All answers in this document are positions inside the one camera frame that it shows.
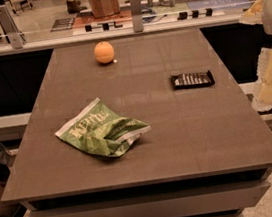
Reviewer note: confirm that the orange fruit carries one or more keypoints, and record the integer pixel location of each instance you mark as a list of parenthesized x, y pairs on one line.
[(104, 52)]

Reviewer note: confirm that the metal railing post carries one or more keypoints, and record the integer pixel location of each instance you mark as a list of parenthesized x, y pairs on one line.
[(10, 29), (137, 21)]

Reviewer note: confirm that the black rxbar chocolate wrapper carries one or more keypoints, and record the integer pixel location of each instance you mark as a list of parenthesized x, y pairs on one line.
[(192, 80)]

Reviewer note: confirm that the metal railing post left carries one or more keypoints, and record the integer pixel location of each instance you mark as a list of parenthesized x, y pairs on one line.
[(10, 29)]

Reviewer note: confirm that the green kettle chips bag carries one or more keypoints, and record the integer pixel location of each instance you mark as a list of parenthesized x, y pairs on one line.
[(97, 130)]

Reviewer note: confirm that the metal railing post middle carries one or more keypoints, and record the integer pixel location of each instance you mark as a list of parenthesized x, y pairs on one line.
[(137, 21)]

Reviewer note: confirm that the black round bin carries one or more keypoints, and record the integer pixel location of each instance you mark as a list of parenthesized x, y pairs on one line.
[(4, 174)]

